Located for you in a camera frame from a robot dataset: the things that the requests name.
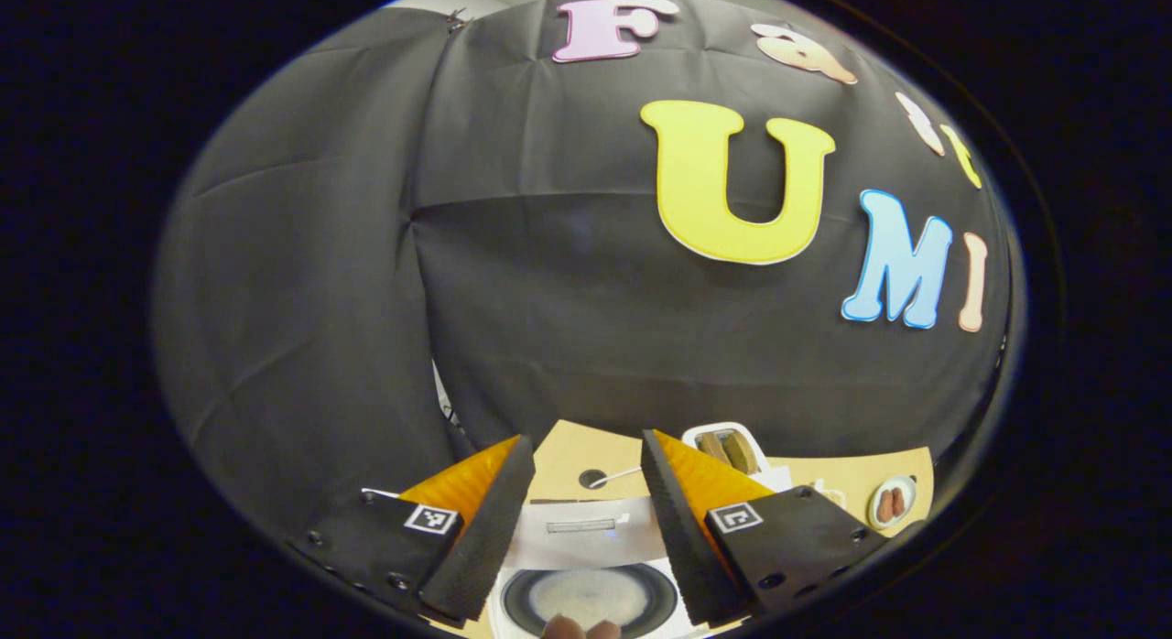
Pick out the white toaster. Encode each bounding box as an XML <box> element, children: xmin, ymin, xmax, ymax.
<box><xmin>682</xmin><ymin>422</ymin><xmax>793</xmax><ymax>493</ymax></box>

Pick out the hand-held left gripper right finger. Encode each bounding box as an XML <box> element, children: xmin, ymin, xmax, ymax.
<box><xmin>639</xmin><ymin>428</ymin><xmax>889</xmax><ymax>626</ymax></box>

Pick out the white rice cooker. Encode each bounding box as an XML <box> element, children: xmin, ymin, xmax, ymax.
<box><xmin>490</xmin><ymin>497</ymin><xmax>711</xmax><ymax>639</ymax></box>

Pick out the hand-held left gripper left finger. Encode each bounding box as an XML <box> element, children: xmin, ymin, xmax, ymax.
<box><xmin>302</xmin><ymin>435</ymin><xmax>537</xmax><ymax>624</ymax></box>

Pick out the black backdrop cloth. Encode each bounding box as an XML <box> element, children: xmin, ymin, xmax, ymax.
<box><xmin>154</xmin><ymin>0</ymin><xmax>1013</xmax><ymax>530</ymax></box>

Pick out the pale green plate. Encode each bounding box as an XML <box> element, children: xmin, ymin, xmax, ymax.
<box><xmin>867</xmin><ymin>475</ymin><xmax>918</xmax><ymax>530</ymax></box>

